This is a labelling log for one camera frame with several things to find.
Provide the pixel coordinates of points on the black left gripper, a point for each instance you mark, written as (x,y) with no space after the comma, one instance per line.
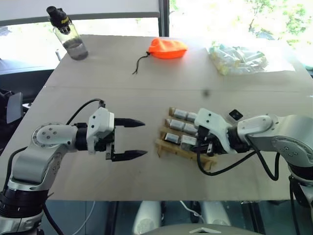
(110,142)

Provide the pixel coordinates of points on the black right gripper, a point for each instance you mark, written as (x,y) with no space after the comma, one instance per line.
(213,146)

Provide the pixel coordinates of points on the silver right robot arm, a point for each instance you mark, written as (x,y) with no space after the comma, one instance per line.
(281,132)

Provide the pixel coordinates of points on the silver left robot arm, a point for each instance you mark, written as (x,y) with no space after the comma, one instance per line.
(36,166)

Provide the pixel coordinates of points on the wooden battery rack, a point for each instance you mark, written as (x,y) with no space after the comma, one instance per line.
(162,147)

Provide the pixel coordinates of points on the white rounded shape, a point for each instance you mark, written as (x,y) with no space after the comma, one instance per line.
(215,213)
(146,216)

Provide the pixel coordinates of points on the clear plastic bag of parts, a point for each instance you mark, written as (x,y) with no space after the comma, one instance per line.
(236,60)

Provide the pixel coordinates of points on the clear bottle with black cap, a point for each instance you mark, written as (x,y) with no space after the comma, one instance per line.
(73,44)

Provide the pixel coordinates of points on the grey panel on black stand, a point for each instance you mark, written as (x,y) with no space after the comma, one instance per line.
(14,107)

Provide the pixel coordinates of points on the white roller blind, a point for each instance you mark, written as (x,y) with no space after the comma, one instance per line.
(80,8)

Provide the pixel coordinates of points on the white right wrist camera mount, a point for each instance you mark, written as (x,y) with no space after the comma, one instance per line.
(212,120)

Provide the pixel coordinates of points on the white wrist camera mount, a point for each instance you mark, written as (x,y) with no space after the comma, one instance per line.
(212,120)
(100,122)

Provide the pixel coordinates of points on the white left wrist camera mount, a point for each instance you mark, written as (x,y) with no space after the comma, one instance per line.
(100,122)

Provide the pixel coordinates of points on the small black square camera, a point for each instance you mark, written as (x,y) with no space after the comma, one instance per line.
(235,114)

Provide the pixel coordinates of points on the dark window frame post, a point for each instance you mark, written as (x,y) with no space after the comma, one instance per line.
(163,17)

